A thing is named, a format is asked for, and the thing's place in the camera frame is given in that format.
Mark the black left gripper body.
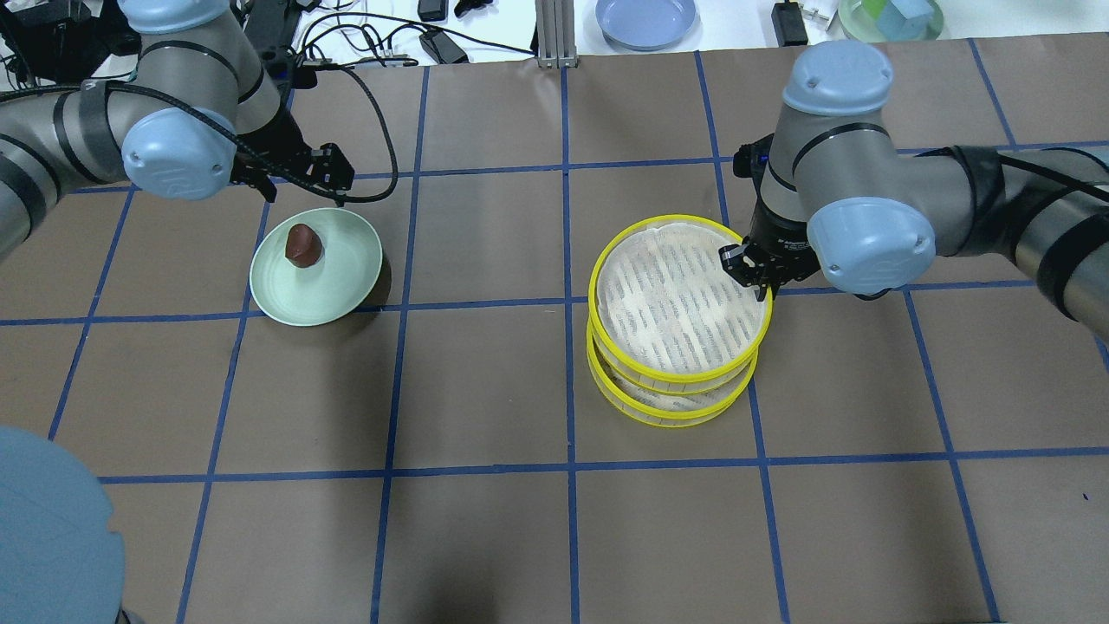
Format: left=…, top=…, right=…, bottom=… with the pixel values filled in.
left=238, top=112, right=313, bottom=202

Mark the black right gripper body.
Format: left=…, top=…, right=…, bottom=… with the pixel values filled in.
left=744, top=203, right=820, bottom=287

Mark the yellow bamboo steamer basket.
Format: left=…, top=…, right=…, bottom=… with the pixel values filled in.
left=587, top=214, right=774, bottom=395
left=586, top=325, right=759, bottom=429

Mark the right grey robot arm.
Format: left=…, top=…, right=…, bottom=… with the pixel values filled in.
left=718, top=41, right=1108, bottom=337

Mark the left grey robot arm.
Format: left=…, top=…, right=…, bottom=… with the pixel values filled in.
left=1, top=1, right=311, bottom=257

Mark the brown bun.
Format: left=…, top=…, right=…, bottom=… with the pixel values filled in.
left=284, top=224, right=324, bottom=269

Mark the light green plate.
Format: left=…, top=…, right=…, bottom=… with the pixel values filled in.
left=250, top=208, right=384, bottom=327

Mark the black power adapter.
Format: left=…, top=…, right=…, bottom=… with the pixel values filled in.
left=771, top=1, right=808, bottom=48

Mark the clear green bowl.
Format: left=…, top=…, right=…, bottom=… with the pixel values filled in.
left=837, top=1, right=945, bottom=43

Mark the blue plate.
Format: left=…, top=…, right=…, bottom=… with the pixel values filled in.
left=593, top=1, right=698, bottom=51

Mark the green sponge block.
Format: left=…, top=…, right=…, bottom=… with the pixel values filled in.
left=859, top=0, right=888, bottom=23

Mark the blue sponge block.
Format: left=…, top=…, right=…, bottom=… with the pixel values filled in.
left=876, top=1, right=935, bottom=40

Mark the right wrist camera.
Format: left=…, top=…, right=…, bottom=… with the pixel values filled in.
left=732, top=132, right=774, bottom=188

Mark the aluminium frame post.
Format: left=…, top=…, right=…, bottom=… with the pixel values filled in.
left=535, top=0, right=580, bottom=68

